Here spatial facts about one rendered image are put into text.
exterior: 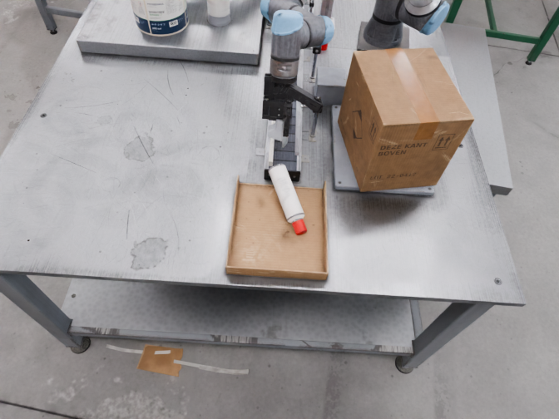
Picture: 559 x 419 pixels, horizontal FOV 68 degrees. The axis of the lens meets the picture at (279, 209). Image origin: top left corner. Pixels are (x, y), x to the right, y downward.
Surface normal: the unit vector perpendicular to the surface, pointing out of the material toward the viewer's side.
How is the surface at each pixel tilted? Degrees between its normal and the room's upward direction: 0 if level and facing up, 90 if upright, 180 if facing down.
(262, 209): 0
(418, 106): 0
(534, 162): 0
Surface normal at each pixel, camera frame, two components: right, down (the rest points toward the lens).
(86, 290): 0.07, -0.57
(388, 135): 0.14, 0.82
